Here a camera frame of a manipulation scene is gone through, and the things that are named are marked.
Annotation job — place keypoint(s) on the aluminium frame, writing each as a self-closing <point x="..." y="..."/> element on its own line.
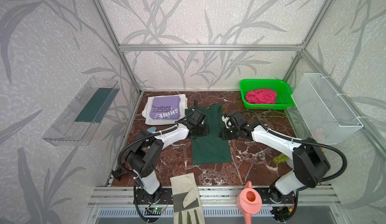
<point x="213" y="44"/>

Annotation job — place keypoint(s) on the pink crumpled t-shirt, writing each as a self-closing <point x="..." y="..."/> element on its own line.
<point x="261" y="96"/>

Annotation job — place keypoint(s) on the dark green t-shirt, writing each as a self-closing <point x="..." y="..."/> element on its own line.
<point x="211" y="149"/>

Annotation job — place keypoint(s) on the potted artificial flowers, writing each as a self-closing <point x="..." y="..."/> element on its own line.
<point x="281" y="158"/>

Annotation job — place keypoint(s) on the green plastic basket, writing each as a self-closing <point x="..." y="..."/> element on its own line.
<point x="284" y="93"/>

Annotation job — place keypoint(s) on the white wire mesh basket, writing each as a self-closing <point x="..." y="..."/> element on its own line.
<point x="326" y="114"/>

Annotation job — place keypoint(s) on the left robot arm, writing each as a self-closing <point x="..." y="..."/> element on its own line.
<point x="141" y="157"/>

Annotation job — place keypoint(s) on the purple folded t-shirt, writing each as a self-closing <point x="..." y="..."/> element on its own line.
<point x="165" y="107"/>

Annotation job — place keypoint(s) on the clear plastic wall shelf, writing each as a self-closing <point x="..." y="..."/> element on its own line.
<point x="80" y="120"/>

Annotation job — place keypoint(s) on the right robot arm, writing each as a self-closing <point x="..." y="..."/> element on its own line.
<point x="310" y="165"/>

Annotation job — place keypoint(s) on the white folded t-shirt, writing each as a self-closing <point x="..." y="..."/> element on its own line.
<point x="149" y="121"/>

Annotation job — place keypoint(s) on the red spray bottle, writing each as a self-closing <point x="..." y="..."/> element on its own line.
<point x="119" y="173"/>

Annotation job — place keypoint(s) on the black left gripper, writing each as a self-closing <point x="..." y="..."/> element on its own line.
<point x="199" y="130"/>

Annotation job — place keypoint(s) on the beige gardening glove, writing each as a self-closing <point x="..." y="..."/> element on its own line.
<point x="187" y="207"/>

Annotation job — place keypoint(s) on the light blue garden trowel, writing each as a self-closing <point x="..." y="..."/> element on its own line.
<point x="151" y="129"/>

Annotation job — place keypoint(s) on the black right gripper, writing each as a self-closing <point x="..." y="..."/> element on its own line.
<point x="230" y="132"/>

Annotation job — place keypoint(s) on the pink watering can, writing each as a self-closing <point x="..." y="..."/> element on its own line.
<point x="248" y="202"/>

